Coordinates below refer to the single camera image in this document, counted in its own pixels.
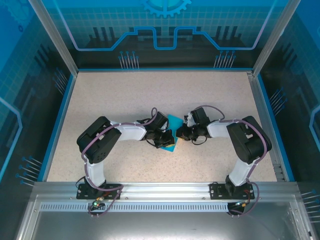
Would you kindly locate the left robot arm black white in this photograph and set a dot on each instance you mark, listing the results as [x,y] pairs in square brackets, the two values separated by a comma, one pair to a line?
[100,142]

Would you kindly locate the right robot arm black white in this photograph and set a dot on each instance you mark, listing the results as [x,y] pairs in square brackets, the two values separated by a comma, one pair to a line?
[250,142]

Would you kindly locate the sheet metal tray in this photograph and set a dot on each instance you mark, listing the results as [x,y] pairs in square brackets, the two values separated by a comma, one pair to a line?
[160,225]

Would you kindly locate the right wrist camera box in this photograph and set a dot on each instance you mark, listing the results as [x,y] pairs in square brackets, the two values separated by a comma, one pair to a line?
[189,119]

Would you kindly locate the aluminium mounting rail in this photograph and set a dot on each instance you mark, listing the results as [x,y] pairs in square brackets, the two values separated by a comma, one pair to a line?
[165,190]

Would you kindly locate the aluminium side rail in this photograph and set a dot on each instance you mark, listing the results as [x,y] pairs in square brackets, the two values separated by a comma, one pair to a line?
[259,100]

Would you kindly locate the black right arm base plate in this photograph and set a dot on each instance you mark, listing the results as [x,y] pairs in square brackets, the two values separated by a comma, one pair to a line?
[216,191]

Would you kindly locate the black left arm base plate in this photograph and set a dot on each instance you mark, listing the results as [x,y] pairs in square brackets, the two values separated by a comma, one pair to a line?
[83,192]

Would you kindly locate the aluminium frame post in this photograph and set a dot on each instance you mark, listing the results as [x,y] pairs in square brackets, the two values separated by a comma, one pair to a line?
[55,37]
[273,37]

